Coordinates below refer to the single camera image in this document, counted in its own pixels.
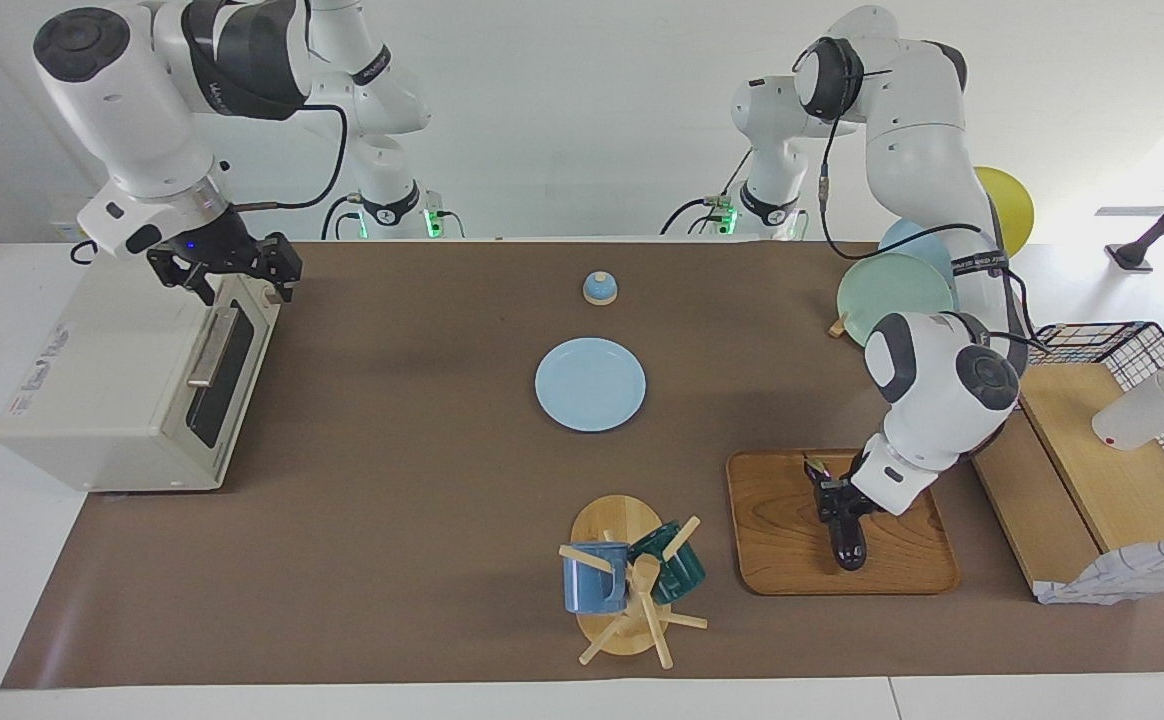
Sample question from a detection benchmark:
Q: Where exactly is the black base cable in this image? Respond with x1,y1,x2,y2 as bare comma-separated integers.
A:
320,193,365,241
660,150,755,237

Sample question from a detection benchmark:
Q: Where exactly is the light blue round plate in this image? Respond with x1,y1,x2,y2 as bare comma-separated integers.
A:
535,338,647,433

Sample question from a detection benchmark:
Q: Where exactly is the black stand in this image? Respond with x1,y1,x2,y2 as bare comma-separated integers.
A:
1105,160,1164,273

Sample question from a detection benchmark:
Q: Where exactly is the yellow plate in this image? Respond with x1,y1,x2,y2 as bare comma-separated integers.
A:
972,167,1035,259

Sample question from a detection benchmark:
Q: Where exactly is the blue mug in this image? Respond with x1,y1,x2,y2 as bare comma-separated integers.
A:
562,541,631,614

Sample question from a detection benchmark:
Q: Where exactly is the toaster oven glass door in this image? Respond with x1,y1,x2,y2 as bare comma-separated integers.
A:
182,290,281,473

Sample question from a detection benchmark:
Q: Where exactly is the wooden stepped shelf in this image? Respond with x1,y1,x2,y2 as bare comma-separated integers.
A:
972,362,1164,601

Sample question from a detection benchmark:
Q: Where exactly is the black right base cable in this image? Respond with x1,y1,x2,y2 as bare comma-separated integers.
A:
320,193,365,241

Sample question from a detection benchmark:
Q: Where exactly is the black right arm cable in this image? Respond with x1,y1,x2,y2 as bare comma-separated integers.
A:
230,100,351,213

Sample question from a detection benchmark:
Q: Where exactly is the white patterned cloth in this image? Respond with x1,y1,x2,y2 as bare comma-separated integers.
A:
1035,537,1164,605

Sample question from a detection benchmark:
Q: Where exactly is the white cup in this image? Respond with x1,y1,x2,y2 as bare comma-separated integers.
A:
1092,368,1164,451

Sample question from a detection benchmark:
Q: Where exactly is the cream toaster oven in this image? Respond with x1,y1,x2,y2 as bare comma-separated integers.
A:
0,250,281,493

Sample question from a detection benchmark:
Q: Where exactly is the black left base cable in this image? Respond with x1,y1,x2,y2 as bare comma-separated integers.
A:
660,150,755,237

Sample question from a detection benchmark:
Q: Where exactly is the black wire basket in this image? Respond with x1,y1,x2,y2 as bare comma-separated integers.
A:
1027,321,1164,531

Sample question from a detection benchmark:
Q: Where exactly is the wooden mug tree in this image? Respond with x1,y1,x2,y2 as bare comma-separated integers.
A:
559,495,709,669

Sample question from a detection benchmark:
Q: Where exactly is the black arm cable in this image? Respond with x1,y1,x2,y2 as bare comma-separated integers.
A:
230,100,351,213
792,40,1043,351

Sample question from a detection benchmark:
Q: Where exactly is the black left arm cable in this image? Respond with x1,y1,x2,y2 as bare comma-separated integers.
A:
792,40,1043,351

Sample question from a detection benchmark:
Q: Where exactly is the dark purple eggplant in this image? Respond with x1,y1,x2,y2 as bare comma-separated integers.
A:
804,455,869,572

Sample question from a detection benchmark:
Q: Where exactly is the dark green mug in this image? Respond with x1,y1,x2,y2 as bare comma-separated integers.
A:
628,520,707,605

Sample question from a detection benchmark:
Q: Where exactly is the wooden serving tray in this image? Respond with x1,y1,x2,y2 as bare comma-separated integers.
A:
726,448,961,597

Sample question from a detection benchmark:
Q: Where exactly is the brown table mat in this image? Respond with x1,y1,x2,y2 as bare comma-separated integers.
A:
0,240,1164,691

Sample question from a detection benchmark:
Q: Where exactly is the mint green plate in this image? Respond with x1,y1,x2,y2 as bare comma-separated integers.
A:
837,252,957,347

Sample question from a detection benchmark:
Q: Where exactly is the pale blue racked plate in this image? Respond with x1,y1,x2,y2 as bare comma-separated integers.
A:
879,218,957,291

